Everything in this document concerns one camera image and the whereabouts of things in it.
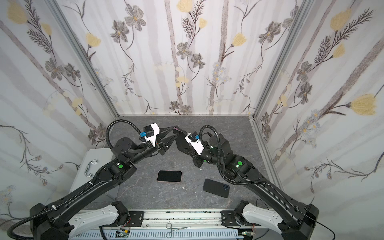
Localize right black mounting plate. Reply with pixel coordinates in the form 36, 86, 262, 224
221, 210, 242, 228

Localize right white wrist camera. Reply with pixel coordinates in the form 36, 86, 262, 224
185, 132, 205, 156

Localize phone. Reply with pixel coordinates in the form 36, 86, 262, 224
157, 170, 183, 183

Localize black mounting plate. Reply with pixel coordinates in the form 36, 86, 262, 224
119, 211, 145, 228
221, 210, 242, 228

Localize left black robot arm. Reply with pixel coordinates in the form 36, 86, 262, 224
7, 119, 179, 240

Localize black phone case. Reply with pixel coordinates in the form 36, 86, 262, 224
173, 126, 196, 157

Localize metal scissors forceps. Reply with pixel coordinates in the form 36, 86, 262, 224
166, 223, 191, 239

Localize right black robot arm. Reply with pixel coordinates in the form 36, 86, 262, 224
185, 125, 320, 240

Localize silver metal case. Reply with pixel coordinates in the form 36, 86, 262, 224
69, 148, 114, 193

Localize white slotted cable duct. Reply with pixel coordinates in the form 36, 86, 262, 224
71, 229, 250, 240

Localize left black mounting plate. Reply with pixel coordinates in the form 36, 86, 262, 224
119, 211, 145, 228

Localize black phone face down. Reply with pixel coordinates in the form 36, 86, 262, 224
203, 179, 230, 198

